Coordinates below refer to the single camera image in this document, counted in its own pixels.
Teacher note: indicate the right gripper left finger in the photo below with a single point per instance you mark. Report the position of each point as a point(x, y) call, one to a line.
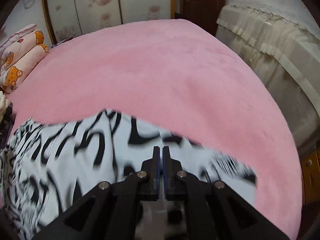
point(109, 211)

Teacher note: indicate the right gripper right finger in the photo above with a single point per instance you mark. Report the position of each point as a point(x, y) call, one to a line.
point(213, 210)

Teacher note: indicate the black white graffiti print garment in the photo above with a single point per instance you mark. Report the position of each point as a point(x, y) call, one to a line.
point(45, 168)

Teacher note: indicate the yellow wooden drawer cabinet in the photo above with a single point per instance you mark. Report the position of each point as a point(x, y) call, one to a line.
point(310, 177)

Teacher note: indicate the pink plush bed blanket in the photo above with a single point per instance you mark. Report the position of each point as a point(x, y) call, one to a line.
point(173, 74)

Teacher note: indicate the cream folded garment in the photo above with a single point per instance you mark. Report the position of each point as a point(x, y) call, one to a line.
point(4, 103)

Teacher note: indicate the pink bear print quilt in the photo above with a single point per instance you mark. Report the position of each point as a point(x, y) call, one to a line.
point(20, 54)

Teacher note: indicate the beige lace covered furniture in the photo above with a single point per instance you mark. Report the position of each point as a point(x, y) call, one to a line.
point(279, 41)

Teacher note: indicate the floral sliding wardrobe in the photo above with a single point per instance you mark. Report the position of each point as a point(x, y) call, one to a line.
point(71, 18)

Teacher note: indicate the dark wooden door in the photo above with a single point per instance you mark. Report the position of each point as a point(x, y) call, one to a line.
point(203, 13)

